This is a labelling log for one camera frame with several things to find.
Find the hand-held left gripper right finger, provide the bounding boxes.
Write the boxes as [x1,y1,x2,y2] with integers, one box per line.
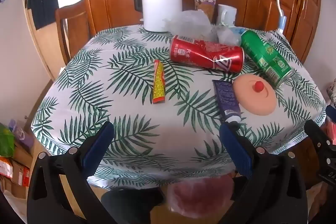
[219,121,308,224]

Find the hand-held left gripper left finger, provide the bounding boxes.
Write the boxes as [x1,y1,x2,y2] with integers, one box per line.
[27,121,115,224]

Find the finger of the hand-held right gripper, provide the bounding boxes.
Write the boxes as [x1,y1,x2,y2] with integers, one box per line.
[304,119,336,161]
[316,160,336,186]

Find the bin with pink bag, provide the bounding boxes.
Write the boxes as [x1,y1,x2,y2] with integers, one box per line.
[167,175,235,215]

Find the clear plastic bag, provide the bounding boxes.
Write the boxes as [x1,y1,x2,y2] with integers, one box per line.
[163,10,214,39]
[217,25,242,45]

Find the palm leaf print tablecloth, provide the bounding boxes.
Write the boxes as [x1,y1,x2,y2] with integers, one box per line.
[31,26,327,191]

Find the peach silicone lid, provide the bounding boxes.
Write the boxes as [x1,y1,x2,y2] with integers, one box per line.
[233,74,277,117]

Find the purple squeeze tube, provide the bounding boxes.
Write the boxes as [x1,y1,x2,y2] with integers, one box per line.
[212,80,242,124]

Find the dark round object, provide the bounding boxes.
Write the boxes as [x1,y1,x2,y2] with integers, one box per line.
[101,187,169,224]

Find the cardboard boxes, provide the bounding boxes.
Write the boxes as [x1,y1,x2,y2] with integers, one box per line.
[0,135,36,199]

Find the yellow red wrapper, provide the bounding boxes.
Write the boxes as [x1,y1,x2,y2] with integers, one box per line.
[152,59,167,104]

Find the green plastic bag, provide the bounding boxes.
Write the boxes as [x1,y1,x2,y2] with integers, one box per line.
[0,123,15,158]

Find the green drink can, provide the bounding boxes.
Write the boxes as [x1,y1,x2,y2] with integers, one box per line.
[240,30,294,89]

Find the red drink can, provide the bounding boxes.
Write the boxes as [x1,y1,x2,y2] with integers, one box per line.
[169,35,245,73]

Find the wooden chair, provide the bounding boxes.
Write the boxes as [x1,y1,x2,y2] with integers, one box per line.
[55,5,93,65]

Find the white mug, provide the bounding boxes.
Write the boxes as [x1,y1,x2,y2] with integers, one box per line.
[217,4,237,27]

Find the printed paper cup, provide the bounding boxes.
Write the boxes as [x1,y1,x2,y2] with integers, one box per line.
[193,0,218,25]

